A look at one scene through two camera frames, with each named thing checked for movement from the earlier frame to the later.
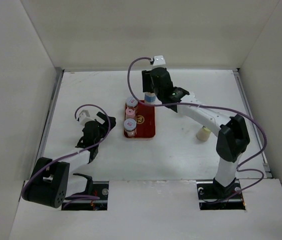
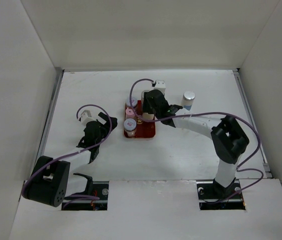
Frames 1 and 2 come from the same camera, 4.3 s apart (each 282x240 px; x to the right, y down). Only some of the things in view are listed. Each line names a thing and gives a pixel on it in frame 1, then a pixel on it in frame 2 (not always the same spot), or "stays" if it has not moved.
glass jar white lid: [131, 102] stays
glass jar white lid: [130, 125] stays
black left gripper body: [103, 128] stays
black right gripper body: [148, 85] to [147, 108]
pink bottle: [130, 113] stays
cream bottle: [203, 134] to [148, 116]
